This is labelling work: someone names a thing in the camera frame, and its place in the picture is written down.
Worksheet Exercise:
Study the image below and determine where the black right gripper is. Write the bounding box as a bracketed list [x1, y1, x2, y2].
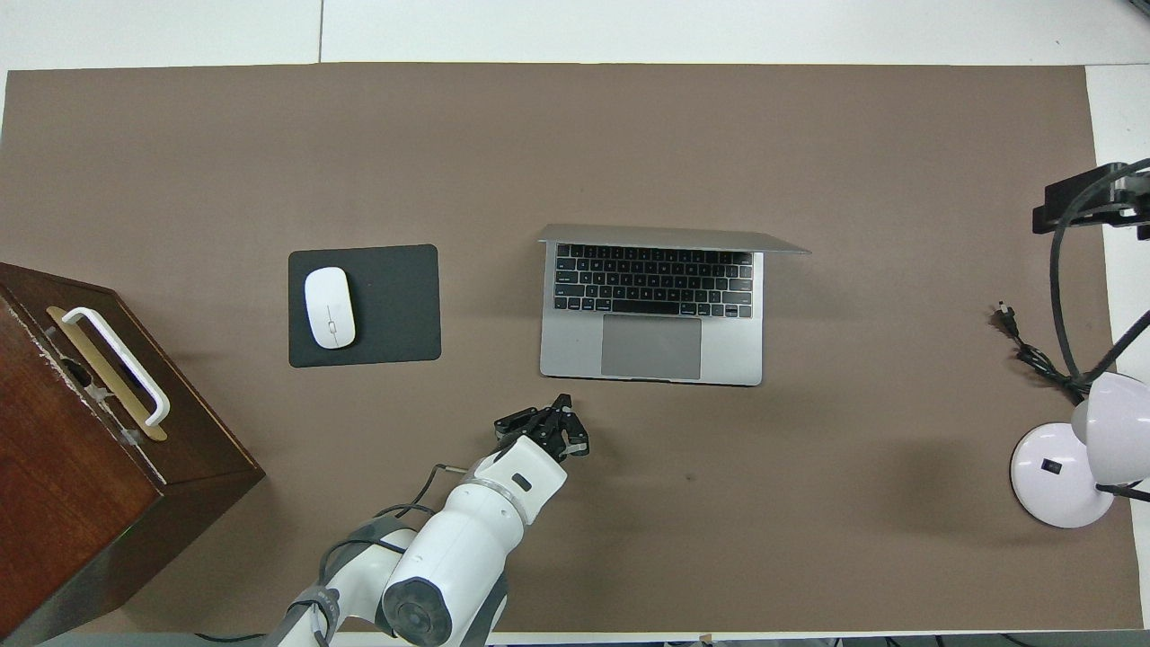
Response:
[1033, 164, 1150, 242]

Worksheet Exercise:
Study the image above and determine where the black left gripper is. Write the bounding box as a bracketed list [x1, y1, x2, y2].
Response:
[494, 394, 589, 461]

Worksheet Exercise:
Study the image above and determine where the grey laptop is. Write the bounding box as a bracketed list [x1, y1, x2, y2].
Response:
[537, 224, 811, 387]

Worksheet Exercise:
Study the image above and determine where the black mouse pad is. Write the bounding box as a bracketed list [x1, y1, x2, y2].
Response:
[287, 244, 442, 368]

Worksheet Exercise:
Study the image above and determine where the white computer mouse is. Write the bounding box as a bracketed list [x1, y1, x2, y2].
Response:
[304, 267, 357, 350]

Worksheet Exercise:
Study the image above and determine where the brown table mat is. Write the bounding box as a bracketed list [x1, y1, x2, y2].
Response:
[0, 63, 1144, 634]

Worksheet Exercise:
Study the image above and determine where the white desk lamp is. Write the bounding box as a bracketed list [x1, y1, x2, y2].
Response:
[1011, 371, 1150, 529]

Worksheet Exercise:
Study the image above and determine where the dark wooden box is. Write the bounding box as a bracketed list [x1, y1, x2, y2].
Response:
[0, 262, 266, 644]

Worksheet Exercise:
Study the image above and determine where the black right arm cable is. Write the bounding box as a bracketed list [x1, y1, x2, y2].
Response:
[1049, 160, 1150, 383]

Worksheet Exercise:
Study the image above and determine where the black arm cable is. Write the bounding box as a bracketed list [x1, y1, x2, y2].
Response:
[418, 463, 473, 513]
[1049, 160, 1150, 383]

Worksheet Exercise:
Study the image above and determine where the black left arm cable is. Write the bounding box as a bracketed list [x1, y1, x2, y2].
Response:
[418, 463, 473, 513]

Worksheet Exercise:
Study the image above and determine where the black lamp power cable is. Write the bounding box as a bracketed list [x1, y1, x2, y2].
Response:
[995, 304, 1093, 403]

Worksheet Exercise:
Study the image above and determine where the gold handle plate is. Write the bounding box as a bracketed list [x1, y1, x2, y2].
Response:
[45, 306, 169, 443]

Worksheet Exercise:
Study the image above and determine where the white box handle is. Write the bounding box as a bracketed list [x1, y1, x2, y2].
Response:
[61, 307, 171, 427]

